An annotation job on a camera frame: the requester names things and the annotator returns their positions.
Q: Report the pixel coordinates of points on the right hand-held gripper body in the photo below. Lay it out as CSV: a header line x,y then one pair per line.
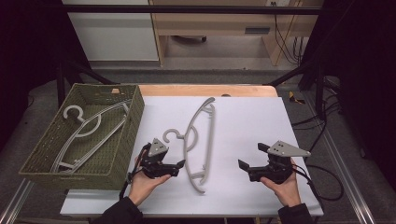
x,y
285,149

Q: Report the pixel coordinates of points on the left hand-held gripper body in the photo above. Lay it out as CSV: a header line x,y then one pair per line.
x,y
157,147

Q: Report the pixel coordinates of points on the grey plastic clothes hanger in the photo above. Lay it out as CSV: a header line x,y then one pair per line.
x,y
186,149
81,120

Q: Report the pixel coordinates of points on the green woven basket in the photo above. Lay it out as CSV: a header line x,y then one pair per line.
x,y
112,149

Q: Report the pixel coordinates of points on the person's left hand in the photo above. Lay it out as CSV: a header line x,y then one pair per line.
x,y
143,186

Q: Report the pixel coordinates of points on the person's right hand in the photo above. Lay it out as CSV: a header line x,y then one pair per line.
x,y
288,191

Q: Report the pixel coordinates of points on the white table sheet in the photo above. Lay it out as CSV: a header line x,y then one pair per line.
x,y
249,124

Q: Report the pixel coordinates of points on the yellow and black floor item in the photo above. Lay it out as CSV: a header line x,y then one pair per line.
x,y
292,97

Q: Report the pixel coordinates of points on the wooden table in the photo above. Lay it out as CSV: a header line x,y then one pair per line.
x,y
186,90

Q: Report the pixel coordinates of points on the black metal stand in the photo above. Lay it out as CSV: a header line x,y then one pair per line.
x,y
60,84
319,90

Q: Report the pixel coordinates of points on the white cabinet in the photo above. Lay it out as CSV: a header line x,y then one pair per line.
x,y
115,37

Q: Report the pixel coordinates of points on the black curtain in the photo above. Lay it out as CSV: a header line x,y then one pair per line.
x,y
367,62
31,46

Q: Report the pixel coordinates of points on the light wooden desk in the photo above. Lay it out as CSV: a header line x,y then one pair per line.
x,y
218,25

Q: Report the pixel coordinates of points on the aluminium floor rail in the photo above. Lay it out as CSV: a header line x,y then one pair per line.
x,y
15,202
348,186

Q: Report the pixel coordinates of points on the black horizontal frame bar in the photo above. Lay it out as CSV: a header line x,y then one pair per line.
x,y
186,9

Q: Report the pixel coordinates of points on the white wall socket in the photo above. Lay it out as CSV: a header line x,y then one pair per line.
x,y
280,2

